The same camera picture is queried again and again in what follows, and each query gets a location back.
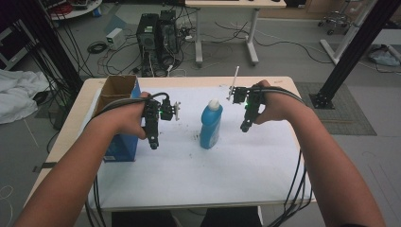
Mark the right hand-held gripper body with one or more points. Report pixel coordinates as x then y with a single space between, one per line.
250 96

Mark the black tape strip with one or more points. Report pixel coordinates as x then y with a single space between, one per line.
47 165

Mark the white stand leg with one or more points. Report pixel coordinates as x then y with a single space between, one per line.
345 41

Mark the dark shelf unit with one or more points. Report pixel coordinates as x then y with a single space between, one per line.
12 47

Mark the person's right leg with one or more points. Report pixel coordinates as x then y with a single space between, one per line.
231 217

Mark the white table mat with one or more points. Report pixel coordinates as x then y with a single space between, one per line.
195 176

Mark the blue cardboard box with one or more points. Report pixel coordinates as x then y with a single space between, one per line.
123 148

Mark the white desk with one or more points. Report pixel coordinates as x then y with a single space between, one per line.
236 3

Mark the person's leg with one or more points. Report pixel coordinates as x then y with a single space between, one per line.
231 217
142 219

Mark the black computer tower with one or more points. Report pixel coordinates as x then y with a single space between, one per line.
168 34
147 34

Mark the office chair base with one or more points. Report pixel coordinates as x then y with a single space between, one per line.
335 20

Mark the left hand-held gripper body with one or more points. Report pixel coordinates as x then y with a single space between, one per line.
153 110

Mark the person's right hand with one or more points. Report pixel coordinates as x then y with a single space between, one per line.
280 105

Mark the grey-blue cloth bundle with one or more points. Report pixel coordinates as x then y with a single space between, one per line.
384 57

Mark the person's left leg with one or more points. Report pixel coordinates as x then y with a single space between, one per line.
142 219

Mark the round white table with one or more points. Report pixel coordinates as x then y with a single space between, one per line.
75 12

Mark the blue bottle with white cap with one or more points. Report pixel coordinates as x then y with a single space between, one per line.
210 126

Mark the person's left hand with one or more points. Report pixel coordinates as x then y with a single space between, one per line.
127 118

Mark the small white box device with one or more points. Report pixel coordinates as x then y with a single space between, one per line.
115 38

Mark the grey floor mat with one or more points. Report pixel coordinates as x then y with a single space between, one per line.
346 116

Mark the white cloth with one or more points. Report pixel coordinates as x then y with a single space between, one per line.
17 94

